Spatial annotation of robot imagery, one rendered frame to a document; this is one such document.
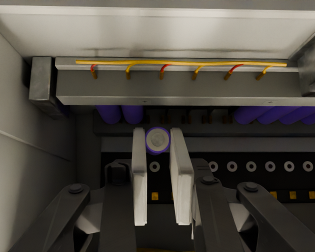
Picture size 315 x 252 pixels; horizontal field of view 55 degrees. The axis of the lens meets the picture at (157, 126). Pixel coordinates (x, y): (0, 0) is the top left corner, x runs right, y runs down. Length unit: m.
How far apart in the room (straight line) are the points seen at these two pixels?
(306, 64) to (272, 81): 0.02
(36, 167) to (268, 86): 0.17
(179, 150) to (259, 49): 0.08
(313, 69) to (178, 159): 0.09
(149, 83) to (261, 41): 0.07
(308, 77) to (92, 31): 0.12
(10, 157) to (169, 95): 0.10
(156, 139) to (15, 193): 0.09
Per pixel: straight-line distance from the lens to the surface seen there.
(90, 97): 0.19
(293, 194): 0.35
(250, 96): 0.20
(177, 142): 0.18
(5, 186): 0.19
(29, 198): 0.23
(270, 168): 0.35
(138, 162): 0.15
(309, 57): 0.19
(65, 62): 0.20
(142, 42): 0.17
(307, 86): 0.20
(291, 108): 0.25
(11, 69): 0.19
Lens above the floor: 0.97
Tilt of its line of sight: 6 degrees up
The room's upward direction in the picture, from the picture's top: 180 degrees counter-clockwise
